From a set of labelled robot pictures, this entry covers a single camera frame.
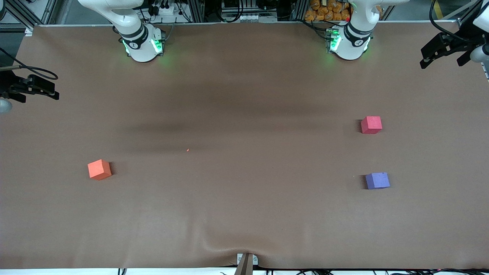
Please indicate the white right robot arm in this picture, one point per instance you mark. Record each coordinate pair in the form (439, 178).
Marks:
(139, 46)

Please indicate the white power strip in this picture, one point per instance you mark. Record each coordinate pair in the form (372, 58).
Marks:
(166, 9)

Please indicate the brown table cover sheet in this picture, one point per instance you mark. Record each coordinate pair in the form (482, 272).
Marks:
(244, 214)

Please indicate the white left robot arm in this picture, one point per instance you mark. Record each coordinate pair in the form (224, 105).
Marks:
(349, 47)

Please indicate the grey aluminium frame post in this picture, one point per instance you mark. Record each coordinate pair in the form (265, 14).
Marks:
(196, 10)

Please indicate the bag of orange items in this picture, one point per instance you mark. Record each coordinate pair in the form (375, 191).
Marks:
(324, 11)

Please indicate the purple foam block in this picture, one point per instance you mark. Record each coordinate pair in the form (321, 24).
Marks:
(377, 180)

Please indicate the metal table clamp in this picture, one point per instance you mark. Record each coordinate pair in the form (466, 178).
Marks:
(245, 263)

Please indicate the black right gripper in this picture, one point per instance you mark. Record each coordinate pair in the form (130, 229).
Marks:
(8, 84)

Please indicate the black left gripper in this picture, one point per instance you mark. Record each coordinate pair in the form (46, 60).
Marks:
(459, 41)

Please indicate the white table corner bracket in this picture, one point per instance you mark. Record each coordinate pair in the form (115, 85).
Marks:
(29, 31)

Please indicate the white connector block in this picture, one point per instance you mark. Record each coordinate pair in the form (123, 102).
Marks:
(248, 17)

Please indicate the orange foam block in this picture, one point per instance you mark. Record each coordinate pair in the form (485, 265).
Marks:
(99, 170)

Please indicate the red foam block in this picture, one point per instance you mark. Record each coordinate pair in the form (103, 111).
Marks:
(371, 125)

